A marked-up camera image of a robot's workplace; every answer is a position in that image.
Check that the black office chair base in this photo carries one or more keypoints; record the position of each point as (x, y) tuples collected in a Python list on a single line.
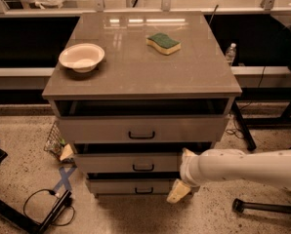
[(246, 208)]

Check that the grey drawer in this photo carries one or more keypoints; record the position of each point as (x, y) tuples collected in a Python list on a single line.
[(130, 186), (142, 129), (128, 162)]

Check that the black stand leg left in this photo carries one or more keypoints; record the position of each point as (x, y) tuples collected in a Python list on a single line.
[(30, 226)]

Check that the grey top drawer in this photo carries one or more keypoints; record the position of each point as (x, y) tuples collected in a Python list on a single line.
[(142, 129)]

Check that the white bowl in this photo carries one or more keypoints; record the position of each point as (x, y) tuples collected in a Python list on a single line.
[(82, 58)]

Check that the wire mesh basket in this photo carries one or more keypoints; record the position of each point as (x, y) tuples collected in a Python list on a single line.
[(57, 146)]

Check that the clear plastic water bottle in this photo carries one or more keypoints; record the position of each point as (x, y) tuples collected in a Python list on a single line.
[(230, 54)]

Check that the grey drawer cabinet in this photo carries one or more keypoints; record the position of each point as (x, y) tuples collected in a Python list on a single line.
[(134, 80)]

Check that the grey bottom drawer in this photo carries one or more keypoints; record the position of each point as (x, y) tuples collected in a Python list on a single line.
[(130, 186)]

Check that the black table leg right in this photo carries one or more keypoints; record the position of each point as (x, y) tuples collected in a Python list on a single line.
[(251, 145)]

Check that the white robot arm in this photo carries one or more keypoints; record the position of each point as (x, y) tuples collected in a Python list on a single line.
[(269, 168)]

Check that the green yellow sponge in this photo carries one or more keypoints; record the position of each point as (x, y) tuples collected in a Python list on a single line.
[(163, 44)]

